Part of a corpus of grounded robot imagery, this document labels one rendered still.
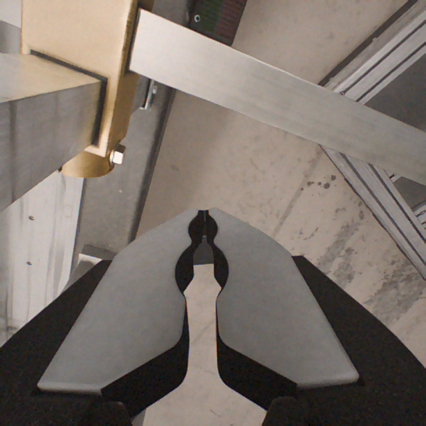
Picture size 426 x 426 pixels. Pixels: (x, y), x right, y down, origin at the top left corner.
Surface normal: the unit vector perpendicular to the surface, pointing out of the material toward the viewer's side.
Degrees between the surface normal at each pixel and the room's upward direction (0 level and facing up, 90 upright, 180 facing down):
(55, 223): 0
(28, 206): 0
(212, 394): 0
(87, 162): 34
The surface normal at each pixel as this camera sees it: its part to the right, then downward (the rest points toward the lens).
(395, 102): 0.03, 0.49
